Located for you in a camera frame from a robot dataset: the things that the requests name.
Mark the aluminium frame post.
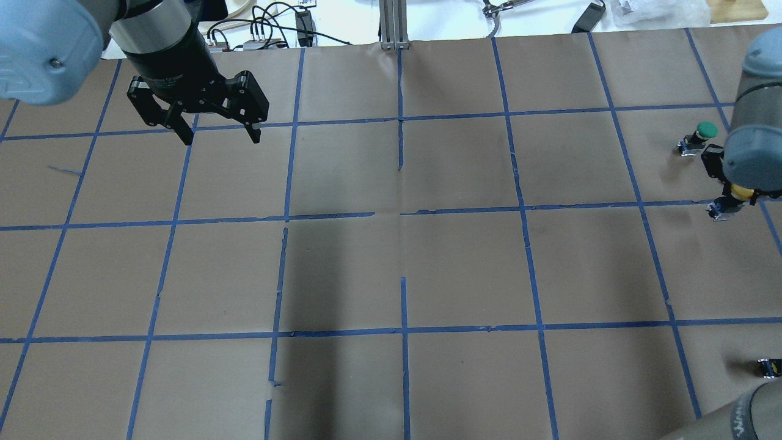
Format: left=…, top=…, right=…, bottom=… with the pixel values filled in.
left=379, top=0, right=410, bottom=51

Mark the wooden cutting board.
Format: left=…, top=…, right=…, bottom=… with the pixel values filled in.
left=706, top=0, right=770, bottom=24

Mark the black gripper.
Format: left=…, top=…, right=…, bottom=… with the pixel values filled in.
left=125, top=23, right=270, bottom=145
left=700, top=144, right=728, bottom=184

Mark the green push button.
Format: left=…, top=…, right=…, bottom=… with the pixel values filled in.
left=677, top=122, right=720, bottom=158

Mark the red push button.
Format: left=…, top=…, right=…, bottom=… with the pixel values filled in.
left=756, top=357, right=782, bottom=380

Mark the black power adapter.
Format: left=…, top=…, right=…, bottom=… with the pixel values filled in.
left=571, top=1, right=607, bottom=34

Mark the clear plastic bag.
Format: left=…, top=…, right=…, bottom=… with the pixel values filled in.
left=605, top=1, right=712, bottom=29

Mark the yellow push button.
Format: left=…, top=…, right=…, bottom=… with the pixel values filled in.
left=706, top=183, right=755, bottom=222

